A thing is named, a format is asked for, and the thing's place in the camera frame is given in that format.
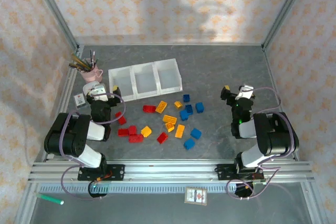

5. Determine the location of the green marker pen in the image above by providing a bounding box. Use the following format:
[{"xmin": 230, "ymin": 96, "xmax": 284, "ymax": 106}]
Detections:
[{"xmin": 36, "ymin": 193, "xmax": 65, "ymax": 206}]

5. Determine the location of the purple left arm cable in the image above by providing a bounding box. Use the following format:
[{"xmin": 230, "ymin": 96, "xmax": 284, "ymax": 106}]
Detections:
[{"xmin": 60, "ymin": 92, "xmax": 126, "ymax": 201}]

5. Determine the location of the playing card box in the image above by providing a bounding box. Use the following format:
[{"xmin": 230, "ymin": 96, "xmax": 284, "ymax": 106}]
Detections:
[{"xmin": 184, "ymin": 186, "xmax": 208, "ymax": 206}]

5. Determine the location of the yellow-green pencil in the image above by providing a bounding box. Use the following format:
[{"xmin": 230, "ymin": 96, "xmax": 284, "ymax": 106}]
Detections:
[{"xmin": 71, "ymin": 52, "xmax": 85, "ymax": 69}]

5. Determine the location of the aluminium front rail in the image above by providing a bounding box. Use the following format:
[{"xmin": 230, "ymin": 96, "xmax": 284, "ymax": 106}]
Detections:
[{"xmin": 28, "ymin": 159, "xmax": 315, "ymax": 184}]

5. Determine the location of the aluminium frame post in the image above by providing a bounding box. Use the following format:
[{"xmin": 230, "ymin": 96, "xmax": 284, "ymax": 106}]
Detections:
[
  {"xmin": 261, "ymin": 0, "xmax": 313, "ymax": 50},
  {"xmin": 28, "ymin": 0, "xmax": 80, "ymax": 49}
]

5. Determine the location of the small grey card box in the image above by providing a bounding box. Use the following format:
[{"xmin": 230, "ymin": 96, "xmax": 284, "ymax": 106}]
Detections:
[{"xmin": 73, "ymin": 93, "xmax": 89, "ymax": 110}]

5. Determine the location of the aluminium side rail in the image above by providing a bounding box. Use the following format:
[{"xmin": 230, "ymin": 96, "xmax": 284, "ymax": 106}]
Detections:
[{"xmin": 41, "ymin": 47, "xmax": 85, "ymax": 162}]

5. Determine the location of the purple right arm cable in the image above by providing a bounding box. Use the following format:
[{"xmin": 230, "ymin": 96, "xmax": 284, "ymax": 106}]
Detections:
[{"xmin": 226, "ymin": 87, "xmax": 295, "ymax": 200}]

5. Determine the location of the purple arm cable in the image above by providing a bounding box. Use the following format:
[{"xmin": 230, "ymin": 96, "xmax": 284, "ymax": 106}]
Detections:
[
  {"xmin": 226, "ymin": 87, "xmax": 295, "ymax": 200},
  {"xmin": 60, "ymin": 92, "xmax": 126, "ymax": 201}
]

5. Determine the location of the pink mug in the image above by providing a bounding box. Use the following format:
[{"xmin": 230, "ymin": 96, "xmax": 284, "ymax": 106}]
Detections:
[{"xmin": 80, "ymin": 64, "xmax": 103, "ymax": 83}]

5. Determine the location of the grey slotted cable duct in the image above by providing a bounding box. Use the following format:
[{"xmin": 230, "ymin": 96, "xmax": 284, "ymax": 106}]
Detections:
[{"xmin": 38, "ymin": 184, "xmax": 237, "ymax": 194}]

